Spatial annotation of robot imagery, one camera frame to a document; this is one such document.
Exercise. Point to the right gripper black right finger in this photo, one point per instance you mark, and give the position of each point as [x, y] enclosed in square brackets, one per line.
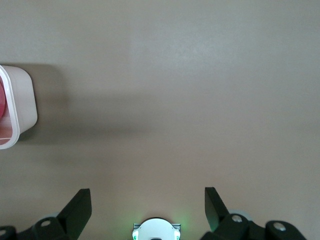
[220, 222]

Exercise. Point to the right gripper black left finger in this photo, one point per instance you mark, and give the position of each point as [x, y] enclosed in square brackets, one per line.
[72, 217]

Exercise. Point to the pink plush toy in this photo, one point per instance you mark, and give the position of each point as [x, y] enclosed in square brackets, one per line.
[2, 100]

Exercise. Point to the pink plastic box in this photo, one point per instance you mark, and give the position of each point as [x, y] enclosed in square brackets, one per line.
[23, 100]

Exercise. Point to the brown table mat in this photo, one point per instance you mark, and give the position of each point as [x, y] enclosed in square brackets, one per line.
[175, 100]

